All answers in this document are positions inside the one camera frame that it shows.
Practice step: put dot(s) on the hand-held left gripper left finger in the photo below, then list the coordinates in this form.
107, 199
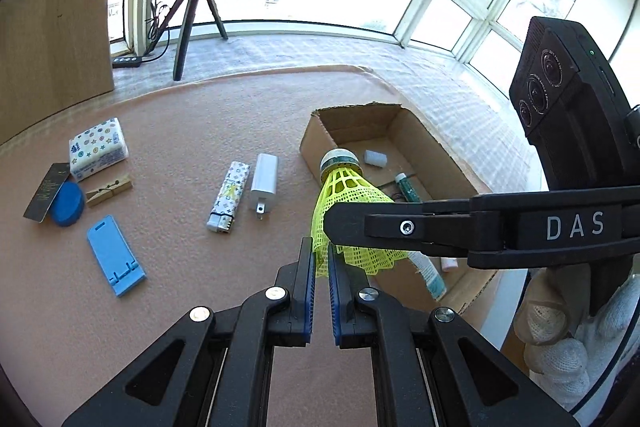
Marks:
309, 292

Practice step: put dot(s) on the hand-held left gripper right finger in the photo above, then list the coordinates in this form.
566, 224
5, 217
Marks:
335, 297

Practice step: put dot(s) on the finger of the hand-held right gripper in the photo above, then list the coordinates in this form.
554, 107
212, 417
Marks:
380, 227

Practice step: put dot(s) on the yellow shuttlecock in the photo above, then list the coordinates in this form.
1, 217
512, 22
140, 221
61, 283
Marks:
350, 189

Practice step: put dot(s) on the green white lip balm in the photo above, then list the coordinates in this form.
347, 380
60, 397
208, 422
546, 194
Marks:
407, 187

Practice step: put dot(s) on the translucent plastic cap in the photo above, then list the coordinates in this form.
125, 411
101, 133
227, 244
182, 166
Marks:
375, 159

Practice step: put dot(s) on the white blue-capped spray bottle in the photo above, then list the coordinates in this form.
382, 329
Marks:
430, 277

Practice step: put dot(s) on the small white bottle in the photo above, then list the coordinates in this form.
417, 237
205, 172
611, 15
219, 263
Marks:
448, 264

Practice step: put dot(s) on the cardboard box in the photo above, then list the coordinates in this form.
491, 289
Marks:
360, 122

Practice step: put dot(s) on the white charger plug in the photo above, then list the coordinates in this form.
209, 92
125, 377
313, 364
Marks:
265, 179

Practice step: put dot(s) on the patterned lighter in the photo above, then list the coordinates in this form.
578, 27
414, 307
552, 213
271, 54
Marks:
229, 197

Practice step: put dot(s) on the blue phone stand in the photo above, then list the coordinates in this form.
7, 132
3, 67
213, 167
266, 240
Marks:
112, 252

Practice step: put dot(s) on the wooden clothespin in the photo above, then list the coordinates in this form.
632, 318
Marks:
109, 191

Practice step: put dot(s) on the blue round lid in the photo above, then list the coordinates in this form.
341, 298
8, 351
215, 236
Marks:
70, 204

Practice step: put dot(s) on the patterned tissue pack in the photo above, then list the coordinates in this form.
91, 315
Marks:
97, 149

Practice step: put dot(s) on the black card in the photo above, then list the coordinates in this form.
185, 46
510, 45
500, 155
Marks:
47, 192

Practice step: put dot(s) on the person's right hand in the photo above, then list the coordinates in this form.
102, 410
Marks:
550, 357

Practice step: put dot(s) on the black tripod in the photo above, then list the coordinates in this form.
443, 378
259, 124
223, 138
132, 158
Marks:
192, 7

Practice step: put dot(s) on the black power strip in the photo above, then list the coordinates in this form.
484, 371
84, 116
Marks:
127, 61

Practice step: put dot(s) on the large wooden board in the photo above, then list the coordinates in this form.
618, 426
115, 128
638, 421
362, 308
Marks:
50, 32

